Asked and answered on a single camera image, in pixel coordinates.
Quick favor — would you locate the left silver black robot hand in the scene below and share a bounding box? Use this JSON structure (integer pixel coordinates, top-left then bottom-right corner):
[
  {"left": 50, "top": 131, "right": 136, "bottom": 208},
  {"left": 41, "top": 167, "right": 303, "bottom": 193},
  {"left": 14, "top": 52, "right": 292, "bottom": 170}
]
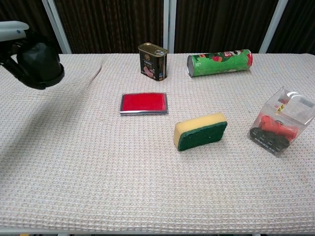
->
[{"left": 0, "top": 21, "right": 52, "bottom": 90}]

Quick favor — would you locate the black faceted dice cup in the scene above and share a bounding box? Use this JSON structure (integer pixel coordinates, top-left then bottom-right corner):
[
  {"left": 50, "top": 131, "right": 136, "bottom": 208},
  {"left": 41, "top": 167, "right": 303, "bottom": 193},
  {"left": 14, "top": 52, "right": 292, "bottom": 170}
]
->
[{"left": 16, "top": 42, "right": 65, "bottom": 86}]

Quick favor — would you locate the dark brown curtain panel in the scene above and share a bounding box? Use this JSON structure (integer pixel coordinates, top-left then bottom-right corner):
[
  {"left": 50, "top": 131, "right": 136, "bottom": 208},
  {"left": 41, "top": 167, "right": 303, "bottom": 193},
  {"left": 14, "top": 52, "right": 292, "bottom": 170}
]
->
[
  {"left": 267, "top": 0, "right": 315, "bottom": 54},
  {"left": 0, "top": 0, "right": 62, "bottom": 55},
  {"left": 54, "top": 0, "right": 165, "bottom": 54},
  {"left": 174, "top": 0, "right": 280, "bottom": 54}
]

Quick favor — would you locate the luncheon meat tin can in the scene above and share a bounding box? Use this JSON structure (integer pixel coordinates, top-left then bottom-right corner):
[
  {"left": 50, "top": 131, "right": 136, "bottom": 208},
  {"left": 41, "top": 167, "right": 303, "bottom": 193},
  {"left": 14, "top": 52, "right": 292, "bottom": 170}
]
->
[{"left": 137, "top": 42, "right": 169, "bottom": 82}]

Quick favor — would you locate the red ink pad case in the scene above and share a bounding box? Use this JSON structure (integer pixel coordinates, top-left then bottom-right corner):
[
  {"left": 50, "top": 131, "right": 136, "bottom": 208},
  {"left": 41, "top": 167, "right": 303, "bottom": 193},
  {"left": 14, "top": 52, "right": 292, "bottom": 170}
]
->
[{"left": 119, "top": 91, "right": 169, "bottom": 116}]

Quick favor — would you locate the beige waffle tablecloth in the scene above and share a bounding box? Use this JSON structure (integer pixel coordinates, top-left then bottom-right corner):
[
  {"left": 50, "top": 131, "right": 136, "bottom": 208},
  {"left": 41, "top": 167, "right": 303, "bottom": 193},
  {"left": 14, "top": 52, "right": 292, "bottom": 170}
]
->
[{"left": 0, "top": 53, "right": 315, "bottom": 233}]

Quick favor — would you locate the green potato chips tube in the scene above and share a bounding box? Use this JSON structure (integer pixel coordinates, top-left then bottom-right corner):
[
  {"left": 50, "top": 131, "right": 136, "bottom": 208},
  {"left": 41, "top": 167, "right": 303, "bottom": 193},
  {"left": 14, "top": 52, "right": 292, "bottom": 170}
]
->
[{"left": 186, "top": 49, "right": 253, "bottom": 79}]

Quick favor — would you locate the yellow green scrub sponge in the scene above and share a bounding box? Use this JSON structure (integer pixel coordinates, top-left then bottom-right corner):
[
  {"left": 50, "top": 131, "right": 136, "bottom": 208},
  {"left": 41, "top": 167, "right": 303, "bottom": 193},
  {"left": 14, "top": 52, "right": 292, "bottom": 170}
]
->
[{"left": 173, "top": 112, "right": 228, "bottom": 152}]

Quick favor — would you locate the clear box with orange toy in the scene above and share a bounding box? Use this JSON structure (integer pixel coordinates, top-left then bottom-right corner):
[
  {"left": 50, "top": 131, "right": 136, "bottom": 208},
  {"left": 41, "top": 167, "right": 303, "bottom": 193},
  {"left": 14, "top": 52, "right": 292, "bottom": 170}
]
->
[{"left": 247, "top": 86, "right": 315, "bottom": 158}]

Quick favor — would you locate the grey metal partition post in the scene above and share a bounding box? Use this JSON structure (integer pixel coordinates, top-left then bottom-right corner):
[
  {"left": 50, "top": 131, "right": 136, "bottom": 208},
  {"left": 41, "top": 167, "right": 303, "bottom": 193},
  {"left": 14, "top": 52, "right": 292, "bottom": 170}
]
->
[
  {"left": 162, "top": 0, "right": 177, "bottom": 54},
  {"left": 258, "top": 0, "right": 288, "bottom": 54},
  {"left": 41, "top": 0, "right": 72, "bottom": 54}
]

